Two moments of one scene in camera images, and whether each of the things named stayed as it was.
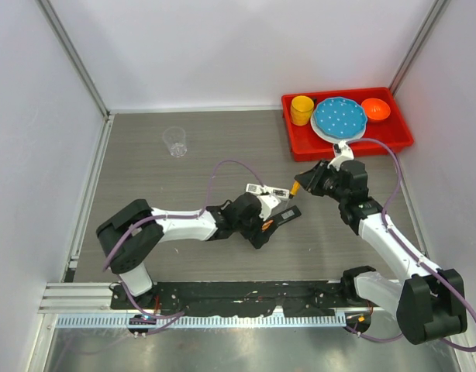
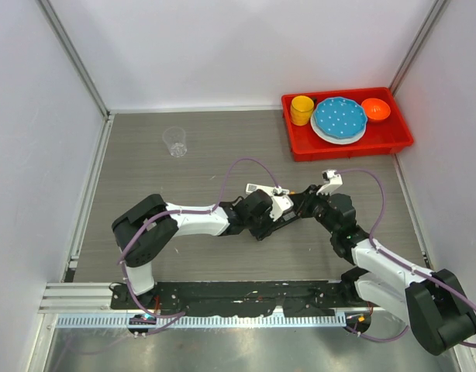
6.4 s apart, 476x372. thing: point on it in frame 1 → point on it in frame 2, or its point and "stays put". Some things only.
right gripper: [311, 180] → [310, 197]
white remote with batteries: [275, 192] stays put
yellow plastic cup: [301, 109] stays put
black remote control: [284, 216] stays put
